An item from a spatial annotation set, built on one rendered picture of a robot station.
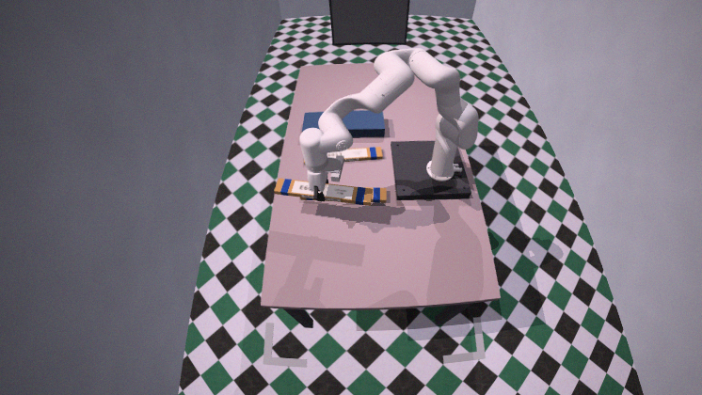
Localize tan rectangular pack with blue bands and white label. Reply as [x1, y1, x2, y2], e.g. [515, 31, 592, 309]
[327, 147, 383, 162]

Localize orange box with blue bands and white label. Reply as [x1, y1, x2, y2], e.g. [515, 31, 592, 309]
[274, 179, 373, 206]

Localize blue rectangular block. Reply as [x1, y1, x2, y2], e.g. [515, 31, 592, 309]
[302, 110, 385, 137]

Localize orange flat pack with blue bands and white label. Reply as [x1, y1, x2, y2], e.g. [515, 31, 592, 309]
[300, 187, 386, 203]

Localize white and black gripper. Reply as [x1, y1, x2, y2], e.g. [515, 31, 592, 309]
[308, 170, 328, 201]

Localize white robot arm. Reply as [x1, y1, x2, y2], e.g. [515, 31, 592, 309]
[299, 48, 479, 182]

